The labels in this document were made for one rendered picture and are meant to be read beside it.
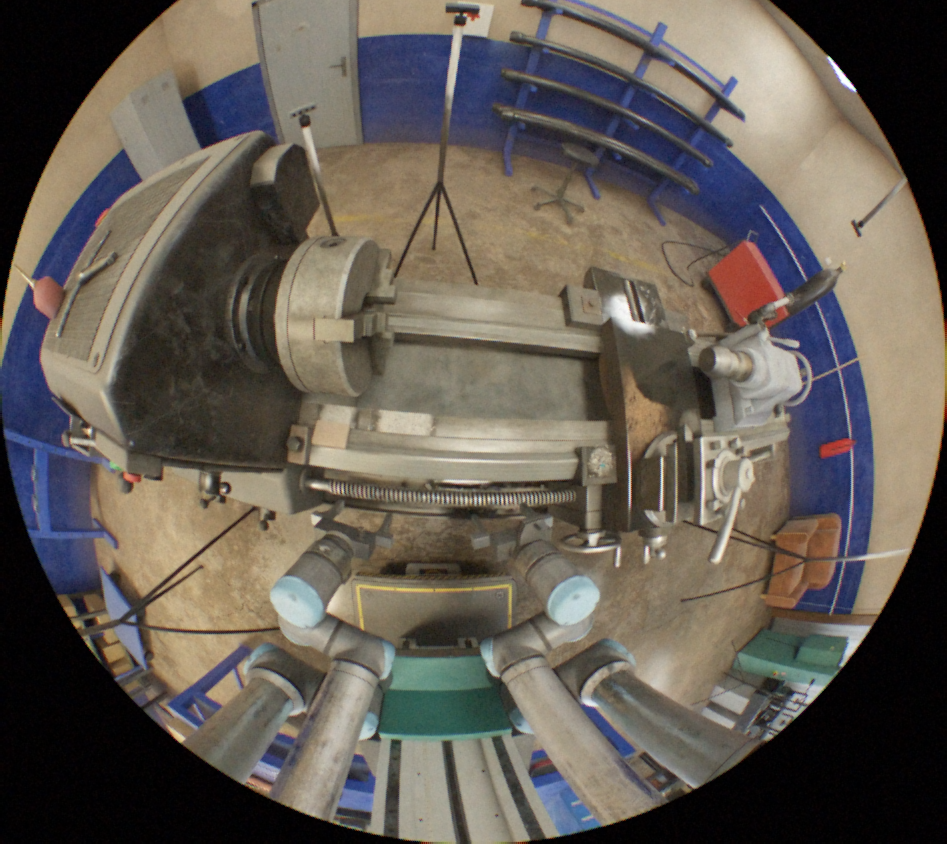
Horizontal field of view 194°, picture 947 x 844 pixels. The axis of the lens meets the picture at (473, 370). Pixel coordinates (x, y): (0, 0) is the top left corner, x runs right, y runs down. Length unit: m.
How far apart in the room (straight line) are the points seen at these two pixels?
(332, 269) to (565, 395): 0.72
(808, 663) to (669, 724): 3.91
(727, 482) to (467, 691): 0.92
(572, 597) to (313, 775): 0.49
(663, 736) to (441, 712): 0.60
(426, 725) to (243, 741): 0.50
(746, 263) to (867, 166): 2.98
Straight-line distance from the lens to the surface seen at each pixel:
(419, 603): 1.31
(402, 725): 0.98
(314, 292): 0.35
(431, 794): 0.94
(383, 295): 0.45
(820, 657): 4.46
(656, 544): 0.86
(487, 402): 0.78
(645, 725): 0.69
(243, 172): 0.50
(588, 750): 0.53
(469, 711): 1.01
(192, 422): 0.43
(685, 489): 0.61
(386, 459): 0.63
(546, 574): 0.53
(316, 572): 0.53
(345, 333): 0.33
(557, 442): 0.71
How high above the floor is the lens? 1.47
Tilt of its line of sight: 69 degrees down
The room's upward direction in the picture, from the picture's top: 24 degrees clockwise
